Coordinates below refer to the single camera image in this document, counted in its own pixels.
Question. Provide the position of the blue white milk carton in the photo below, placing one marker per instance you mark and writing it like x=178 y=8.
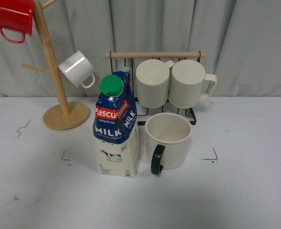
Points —
x=115 y=127

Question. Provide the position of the cream mug black handle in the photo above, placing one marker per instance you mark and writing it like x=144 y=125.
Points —
x=167 y=140

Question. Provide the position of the cream ribbed mug left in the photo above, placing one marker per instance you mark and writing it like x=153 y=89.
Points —
x=153 y=79

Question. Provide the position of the cream ribbed mug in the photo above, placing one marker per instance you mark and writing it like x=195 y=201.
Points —
x=188 y=83
x=153 y=79

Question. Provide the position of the cream ribbed mug right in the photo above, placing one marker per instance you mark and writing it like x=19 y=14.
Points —
x=188 y=83

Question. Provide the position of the wooden mug tree stand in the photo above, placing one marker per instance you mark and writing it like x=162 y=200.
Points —
x=65 y=115

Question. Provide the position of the white ceramic mug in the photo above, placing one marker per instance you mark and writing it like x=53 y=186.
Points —
x=78 y=70

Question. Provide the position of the red metal mug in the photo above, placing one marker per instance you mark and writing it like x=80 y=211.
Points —
x=16 y=15

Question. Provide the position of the black wire cup rack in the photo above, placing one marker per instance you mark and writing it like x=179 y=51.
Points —
x=142 y=118

